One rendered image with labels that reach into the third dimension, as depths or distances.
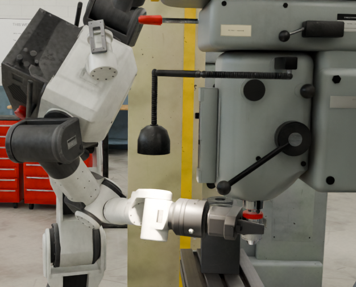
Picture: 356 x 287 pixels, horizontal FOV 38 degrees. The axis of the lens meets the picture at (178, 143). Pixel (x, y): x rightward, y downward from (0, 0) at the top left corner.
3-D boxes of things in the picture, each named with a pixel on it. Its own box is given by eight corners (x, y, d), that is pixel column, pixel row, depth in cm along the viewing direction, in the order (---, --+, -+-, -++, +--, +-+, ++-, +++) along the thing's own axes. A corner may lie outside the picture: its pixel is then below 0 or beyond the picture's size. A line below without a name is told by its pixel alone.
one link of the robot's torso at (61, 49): (-10, 139, 149) (-16, 74, 118) (45, 53, 165) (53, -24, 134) (84, 183, 152) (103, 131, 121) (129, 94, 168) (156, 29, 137)
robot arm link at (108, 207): (135, 235, 133) (99, 230, 149) (154, 203, 137) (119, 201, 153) (105, 211, 129) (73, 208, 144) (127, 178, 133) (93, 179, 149)
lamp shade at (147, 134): (131, 151, 115) (131, 123, 114) (158, 148, 119) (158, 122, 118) (148, 156, 109) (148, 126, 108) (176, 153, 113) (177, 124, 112)
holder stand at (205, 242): (200, 273, 164) (202, 211, 161) (200, 249, 185) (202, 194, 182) (239, 274, 163) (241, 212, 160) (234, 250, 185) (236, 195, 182)
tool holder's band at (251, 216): (238, 216, 119) (238, 212, 119) (249, 212, 122) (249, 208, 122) (256, 220, 116) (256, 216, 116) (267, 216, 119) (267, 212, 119)
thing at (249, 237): (237, 238, 119) (238, 216, 119) (248, 233, 123) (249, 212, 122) (255, 242, 116) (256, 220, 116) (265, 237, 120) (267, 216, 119)
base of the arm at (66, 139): (15, 176, 128) (-2, 139, 121) (38, 144, 137) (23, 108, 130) (70, 177, 123) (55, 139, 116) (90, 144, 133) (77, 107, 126)
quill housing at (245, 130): (220, 206, 107) (226, 49, 103) (208, 184, 128) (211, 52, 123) (311, 206, 109) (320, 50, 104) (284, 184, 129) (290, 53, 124)
